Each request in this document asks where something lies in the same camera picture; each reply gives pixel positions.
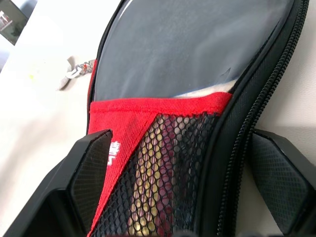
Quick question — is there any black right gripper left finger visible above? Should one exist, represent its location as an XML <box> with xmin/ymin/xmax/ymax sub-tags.
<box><xmin>0</xmin><ymin>129</ymin><xmax>114</xmax><ymax>237</ymax></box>

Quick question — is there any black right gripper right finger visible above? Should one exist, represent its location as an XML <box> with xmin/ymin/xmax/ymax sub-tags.
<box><xmin>250</xmin><ymin>128</ymin><xmax>316</xmax><ymax>237</ymax></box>

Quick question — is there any black red paddle case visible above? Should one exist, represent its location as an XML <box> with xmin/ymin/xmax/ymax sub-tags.
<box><xmin>85</xmin><ymin>0</ymin><xmax>311</xmax><ymax>237</ymax></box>

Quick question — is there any black rubber table tennis paddle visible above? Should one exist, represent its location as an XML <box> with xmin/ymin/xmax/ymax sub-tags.
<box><xmin>94</xmin><ymin>0</ymin><xmax>293</xmax><ymax>236</ymax></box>

